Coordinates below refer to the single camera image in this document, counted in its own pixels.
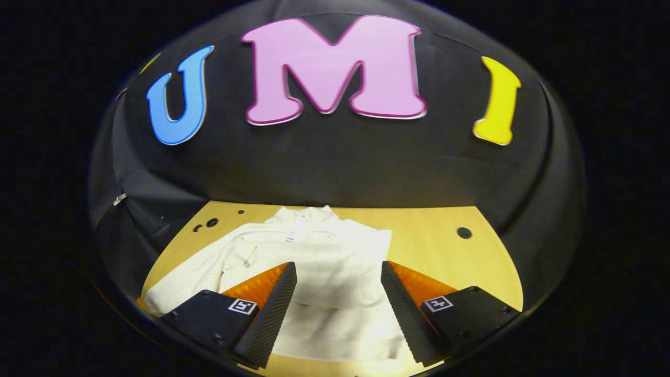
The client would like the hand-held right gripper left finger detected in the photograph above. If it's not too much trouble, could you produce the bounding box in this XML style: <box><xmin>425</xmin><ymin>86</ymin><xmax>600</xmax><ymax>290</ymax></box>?
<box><xmin>160</xmin><ymin>262</ymin><xmax>297</xmax><ymax>370</ymax></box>

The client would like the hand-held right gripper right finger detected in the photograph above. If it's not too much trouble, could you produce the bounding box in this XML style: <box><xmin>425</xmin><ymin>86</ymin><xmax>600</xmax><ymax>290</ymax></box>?
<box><xmin>381</xmin><ymin>261</ymin><xmax>522</xmax><ymax>367</ymax></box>

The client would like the cream sweatshirt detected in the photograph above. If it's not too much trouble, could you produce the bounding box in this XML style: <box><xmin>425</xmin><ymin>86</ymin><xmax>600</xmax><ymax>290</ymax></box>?
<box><xmin>142</xmin><ymin>205</ymin><xmax>414</xmax><ymax>362</ymax></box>

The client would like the black backdrop cloth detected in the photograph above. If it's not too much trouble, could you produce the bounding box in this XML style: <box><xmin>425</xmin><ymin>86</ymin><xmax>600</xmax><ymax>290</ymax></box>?
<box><xmin>88</xmin><ymin>0</ymin><xmax>587</xmax><ymax>309</ymax></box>

